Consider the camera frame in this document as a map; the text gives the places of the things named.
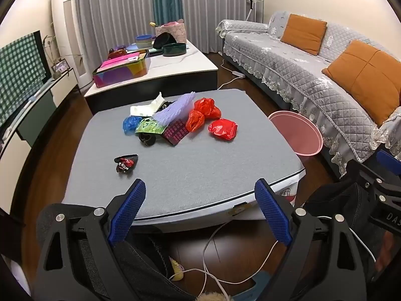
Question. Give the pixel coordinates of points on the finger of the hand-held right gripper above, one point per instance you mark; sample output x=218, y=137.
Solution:
x=389, y=159
x=372, y=178

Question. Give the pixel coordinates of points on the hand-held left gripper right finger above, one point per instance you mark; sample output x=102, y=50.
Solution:
x=272, y=214

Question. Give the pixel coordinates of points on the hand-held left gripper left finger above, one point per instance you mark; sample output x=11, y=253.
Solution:
x=129, y=213

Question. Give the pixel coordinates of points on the small black object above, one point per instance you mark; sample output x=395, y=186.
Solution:
x=147, y=139

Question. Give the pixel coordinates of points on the pink trash bin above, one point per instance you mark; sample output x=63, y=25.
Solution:
x=296, y=131

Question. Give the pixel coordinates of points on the clear bubble wrap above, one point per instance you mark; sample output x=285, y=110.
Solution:
x=175, y=109

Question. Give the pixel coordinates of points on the person's right hand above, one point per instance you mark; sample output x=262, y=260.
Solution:
x=390, y=250

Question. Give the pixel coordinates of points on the white low table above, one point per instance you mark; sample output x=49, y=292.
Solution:
x=275, y=200

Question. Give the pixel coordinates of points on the black and red snack wrapper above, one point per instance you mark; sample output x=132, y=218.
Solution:
x=125, y=163

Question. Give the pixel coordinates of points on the person's dark trousers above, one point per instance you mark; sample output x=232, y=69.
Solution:
x=147, y=269

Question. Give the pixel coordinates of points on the yellow slipper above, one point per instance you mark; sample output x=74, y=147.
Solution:
x=177, y=271

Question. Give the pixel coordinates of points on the orange cushion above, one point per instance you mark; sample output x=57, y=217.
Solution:
x=302, y=33
x=366, y=75

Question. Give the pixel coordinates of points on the blue plastic shoe cover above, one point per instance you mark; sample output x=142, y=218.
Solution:
x=131, y=125

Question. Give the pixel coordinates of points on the green snack packet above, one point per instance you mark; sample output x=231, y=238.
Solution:
x=150, y=127

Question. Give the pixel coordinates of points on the maroon grid patterned packet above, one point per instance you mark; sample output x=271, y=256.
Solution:
x=175, y=131

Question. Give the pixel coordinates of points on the red plastic bag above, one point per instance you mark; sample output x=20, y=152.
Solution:
x=223, y=128
x=206, y=106
x=194, y=120

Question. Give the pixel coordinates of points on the white paper wrapper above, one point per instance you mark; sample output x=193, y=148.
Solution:
x=142, y=109

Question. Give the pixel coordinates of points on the brown floral cloth bag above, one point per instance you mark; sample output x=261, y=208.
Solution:
x=168, y=104

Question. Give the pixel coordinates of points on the grey quilted sofa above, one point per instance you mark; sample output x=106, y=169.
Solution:
x=291, y=69

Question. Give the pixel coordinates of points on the white television cabinet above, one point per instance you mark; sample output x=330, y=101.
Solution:
x=37, y=106

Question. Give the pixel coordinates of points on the colourful cardboard box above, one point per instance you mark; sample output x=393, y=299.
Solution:
x=122, y=72

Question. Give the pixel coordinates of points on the white power strip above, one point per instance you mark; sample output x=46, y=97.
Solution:
x=238, y=74

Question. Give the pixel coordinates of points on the white topped coffee table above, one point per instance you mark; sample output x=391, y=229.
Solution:
x=175, y=69

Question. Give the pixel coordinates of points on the brown teapot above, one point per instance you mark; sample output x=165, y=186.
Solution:
x=117, y=52

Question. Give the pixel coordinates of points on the mint green tray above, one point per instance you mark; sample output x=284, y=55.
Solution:
x=154, y=53

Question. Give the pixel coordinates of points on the stack of coloured bowls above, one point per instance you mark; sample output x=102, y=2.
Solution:
x=144, y=40

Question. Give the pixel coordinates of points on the black round lid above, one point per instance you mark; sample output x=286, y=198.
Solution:
x=164, y=40

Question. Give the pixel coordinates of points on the green checked cloth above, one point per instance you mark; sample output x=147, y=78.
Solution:
x=18, y=72

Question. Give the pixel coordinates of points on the black television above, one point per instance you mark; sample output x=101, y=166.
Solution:
x=47, y=53

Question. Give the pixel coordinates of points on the green plant in vase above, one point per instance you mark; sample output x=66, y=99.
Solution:
x=50, y=50

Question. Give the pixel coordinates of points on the pink quilted bag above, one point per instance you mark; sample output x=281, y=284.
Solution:
x=174, y=29

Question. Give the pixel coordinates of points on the white standing air conditioner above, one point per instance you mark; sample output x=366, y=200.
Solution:
x=67, y=31

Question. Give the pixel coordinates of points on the grey curtains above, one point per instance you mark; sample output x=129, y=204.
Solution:
x=109, y=9

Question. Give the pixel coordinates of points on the white floor lamp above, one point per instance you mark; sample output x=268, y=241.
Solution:
x=250, y=3

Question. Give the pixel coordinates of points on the small photo frame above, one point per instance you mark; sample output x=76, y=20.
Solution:
x=60, y=68

